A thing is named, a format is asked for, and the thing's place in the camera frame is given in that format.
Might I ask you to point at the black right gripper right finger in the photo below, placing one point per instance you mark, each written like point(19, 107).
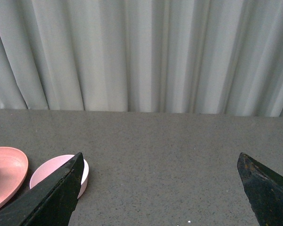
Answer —
point(264, 189)

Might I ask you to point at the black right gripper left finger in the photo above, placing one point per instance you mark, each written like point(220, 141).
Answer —
point(51, 202)

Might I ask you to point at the pale pink bowl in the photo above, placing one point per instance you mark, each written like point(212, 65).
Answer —
point(53, 164)

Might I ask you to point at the pink round plate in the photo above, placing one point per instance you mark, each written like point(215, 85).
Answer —
point(13, 170)

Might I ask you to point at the white pleated curtain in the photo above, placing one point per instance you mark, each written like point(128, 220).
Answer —
point(175, 56)

